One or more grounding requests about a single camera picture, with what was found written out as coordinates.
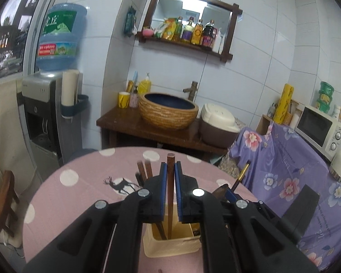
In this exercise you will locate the blue toothbrush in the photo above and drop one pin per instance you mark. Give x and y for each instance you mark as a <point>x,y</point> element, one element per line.
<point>135,79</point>

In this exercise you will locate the purple floral cloth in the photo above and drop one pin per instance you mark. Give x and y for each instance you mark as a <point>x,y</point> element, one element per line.
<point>284,162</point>

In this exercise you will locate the yellow roll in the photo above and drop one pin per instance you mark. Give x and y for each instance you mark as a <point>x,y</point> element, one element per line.
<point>284,105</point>

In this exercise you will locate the pink polka dot tablecloth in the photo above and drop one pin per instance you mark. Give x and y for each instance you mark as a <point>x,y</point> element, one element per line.
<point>82,193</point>

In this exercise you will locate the window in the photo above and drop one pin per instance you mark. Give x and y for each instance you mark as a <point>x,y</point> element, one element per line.
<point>14,34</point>

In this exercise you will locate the yellow packet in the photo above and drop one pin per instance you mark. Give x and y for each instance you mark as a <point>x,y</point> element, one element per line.
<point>168,31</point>

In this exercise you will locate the white microwave oven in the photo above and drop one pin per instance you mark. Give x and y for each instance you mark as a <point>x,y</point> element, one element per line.
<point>315,126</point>

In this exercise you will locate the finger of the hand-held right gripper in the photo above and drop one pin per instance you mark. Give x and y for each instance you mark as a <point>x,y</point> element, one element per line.
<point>230,195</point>

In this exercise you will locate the grey water dispenser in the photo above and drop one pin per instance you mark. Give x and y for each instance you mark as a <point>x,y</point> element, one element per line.
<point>42,113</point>

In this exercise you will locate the brown faucet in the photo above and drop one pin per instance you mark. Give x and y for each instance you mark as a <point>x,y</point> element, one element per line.
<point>191,91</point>

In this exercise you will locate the yellow soap bottle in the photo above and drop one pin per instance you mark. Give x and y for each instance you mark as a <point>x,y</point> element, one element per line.
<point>144,86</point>

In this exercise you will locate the dark wooden counter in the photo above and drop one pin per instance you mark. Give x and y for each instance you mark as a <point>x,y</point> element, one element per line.
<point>125,125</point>

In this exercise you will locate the blue water bottle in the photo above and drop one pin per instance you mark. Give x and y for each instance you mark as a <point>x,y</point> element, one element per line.
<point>61,38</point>

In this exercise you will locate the small patterned cup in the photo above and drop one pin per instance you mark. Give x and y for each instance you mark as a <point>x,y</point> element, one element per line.
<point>133,101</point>

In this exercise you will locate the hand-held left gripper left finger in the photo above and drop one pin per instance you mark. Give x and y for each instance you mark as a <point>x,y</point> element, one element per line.
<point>164,193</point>

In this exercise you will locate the cream and brown rice cooker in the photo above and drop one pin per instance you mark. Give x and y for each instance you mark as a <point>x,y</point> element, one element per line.
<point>218,125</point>

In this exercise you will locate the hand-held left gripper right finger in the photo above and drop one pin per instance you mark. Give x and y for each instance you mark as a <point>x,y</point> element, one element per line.
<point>178,202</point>

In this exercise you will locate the yellow cup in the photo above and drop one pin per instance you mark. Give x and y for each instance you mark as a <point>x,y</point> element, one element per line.
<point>124,100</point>

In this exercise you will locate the pink bowl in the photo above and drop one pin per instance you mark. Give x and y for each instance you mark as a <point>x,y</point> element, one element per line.
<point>148,32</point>

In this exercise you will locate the white bottle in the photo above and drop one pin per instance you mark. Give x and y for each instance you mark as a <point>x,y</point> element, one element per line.
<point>218,42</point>

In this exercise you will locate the purple label bottle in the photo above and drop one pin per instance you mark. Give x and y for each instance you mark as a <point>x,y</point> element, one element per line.
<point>187,31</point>

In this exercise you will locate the blue cup holder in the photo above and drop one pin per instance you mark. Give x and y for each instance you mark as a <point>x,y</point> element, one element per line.
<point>76,106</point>

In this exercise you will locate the cream plastic utensil holder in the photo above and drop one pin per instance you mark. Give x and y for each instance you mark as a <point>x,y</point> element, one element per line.
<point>170,247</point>

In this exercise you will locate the dark wooden spoon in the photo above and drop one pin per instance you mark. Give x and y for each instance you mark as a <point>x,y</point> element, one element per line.
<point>221,192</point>

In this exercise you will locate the dark sauce bottle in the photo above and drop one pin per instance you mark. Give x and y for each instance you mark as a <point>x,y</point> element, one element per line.
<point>207,37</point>

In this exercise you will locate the green bottle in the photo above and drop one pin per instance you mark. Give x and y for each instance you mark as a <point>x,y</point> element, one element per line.
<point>179,28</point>

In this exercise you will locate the white paper roll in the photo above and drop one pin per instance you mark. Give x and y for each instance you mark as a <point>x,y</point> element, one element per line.
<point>293,121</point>

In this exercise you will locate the black chopstick with yellow band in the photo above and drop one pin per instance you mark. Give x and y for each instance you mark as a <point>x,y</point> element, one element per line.
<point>243,173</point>

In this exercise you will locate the woven basin sink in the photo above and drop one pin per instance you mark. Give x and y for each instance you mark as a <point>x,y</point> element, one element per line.
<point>167,116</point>

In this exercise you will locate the orange bottle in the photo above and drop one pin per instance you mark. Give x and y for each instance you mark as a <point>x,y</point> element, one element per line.
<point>197,34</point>

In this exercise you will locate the wooden stool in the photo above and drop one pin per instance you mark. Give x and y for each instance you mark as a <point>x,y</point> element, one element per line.
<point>7,193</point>

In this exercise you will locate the brown wooden chopstick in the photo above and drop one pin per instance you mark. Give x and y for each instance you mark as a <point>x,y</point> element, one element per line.
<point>149,169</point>
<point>141,170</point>
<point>170,176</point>

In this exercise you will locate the white jar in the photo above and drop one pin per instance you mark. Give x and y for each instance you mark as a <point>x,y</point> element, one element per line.
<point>336,112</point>

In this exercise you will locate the green hanging packet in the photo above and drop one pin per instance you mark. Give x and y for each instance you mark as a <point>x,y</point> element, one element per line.
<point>130,21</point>

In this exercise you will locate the cream paper cup stack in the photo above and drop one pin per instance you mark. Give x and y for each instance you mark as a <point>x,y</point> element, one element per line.
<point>69,86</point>

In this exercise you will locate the wooden framed mirror shelf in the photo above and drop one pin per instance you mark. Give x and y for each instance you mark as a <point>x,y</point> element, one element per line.
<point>193,8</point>

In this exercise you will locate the light wooden box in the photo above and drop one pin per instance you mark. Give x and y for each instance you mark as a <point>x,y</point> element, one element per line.
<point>264,125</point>

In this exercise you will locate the stack of green tubs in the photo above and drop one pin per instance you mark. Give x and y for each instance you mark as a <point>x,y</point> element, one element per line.
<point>325,98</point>

